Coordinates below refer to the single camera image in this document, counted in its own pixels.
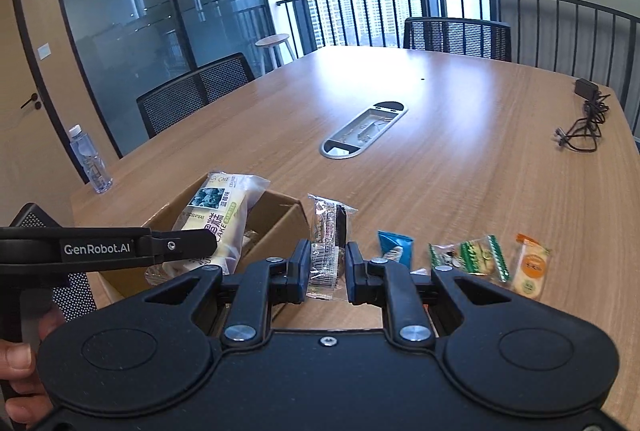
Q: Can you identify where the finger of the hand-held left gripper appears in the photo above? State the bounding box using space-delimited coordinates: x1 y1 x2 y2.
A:
150 227 228 258

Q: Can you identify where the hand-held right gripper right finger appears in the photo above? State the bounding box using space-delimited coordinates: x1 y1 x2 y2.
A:
345 242 511 346

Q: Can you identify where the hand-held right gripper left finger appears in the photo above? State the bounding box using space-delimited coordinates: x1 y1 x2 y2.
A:
142 240 313 344

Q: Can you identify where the clear snack packet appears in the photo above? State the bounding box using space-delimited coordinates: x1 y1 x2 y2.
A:
305 194 360 302

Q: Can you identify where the large cream cake packet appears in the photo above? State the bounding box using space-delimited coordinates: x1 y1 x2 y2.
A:
162 171 271 277

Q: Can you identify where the cardboard box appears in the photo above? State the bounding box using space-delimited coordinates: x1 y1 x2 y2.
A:
97 178 311 309

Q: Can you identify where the person's left hand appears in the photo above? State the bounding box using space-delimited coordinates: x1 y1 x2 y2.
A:
0 303 66 431

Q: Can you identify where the blue snack packet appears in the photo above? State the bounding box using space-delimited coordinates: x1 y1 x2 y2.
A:
377 230 415 273

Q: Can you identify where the black mesh office chair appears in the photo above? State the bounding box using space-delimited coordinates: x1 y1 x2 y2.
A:
403 17 513 63
136 52 256 140
10 204 99 323

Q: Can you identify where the small green snack packet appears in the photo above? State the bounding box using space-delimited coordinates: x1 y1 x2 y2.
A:
429 242 464 273

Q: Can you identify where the wooden door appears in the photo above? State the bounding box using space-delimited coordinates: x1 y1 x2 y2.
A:
0 0 96 232

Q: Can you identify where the clear water bottle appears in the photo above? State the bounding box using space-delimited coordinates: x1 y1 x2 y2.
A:
68 124 114 195

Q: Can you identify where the green striped snack packet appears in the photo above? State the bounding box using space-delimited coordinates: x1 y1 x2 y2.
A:
459 235 511 283

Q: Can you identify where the cream orange snack packet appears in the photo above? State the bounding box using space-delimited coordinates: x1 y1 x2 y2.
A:
512 233 553 300

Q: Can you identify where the white round stool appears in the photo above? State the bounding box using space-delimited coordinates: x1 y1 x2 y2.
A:
255 34 296 75

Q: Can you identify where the silver table cable port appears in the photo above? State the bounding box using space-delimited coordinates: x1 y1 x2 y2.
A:
320 101 408 160

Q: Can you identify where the black cable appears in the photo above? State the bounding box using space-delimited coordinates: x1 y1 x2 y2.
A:
556 94 612 154

